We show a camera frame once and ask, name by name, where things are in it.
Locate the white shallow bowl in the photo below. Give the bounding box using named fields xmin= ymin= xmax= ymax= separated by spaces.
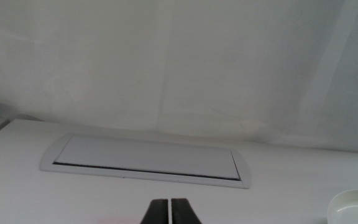
xmin=327 ymin=189 xmax=358 ymax=224

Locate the white table cable hatch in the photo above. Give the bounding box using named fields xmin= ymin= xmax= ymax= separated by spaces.
xmin=39 ymin=133 xmax=252 ymax=190

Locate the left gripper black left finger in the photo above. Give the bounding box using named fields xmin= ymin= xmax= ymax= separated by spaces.
xmin=140 ymin=198 xmax=169 ymax=224

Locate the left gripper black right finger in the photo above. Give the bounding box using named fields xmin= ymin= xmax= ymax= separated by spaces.
xmin=170 ymin=198 xmax=203 ymax=224

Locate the white backdrop curtain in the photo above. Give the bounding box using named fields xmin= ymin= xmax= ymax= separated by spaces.
xmin=0 ymin=0 xmax=358 ymax=155

